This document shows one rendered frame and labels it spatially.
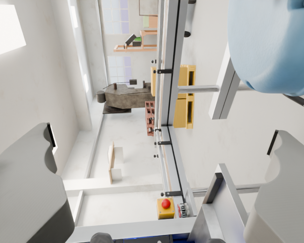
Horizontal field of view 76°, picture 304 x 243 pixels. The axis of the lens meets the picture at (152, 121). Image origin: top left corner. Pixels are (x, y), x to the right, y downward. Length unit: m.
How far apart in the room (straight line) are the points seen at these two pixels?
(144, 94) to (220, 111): 5.46
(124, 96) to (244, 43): 6.65
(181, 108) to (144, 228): 3.10
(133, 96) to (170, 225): 6.09
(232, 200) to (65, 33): 5.83
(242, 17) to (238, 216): 0.44
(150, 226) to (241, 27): 0.82
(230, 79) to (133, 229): 1.02
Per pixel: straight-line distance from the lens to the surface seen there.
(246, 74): 0.18
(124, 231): 0.91
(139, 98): 6.87
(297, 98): 1.54
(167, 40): 1.11
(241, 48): 0.19
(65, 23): 6.02
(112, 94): 6.97
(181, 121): 3.87
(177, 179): 1.14
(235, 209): 0.55
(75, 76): 6.27
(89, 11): 9.03
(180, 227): 0.92
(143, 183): 4.61
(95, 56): 9.22
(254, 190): 1.30
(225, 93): 1.41
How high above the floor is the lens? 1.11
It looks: 4 degrees down
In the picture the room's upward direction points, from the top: 93 degrees counter-clockwise
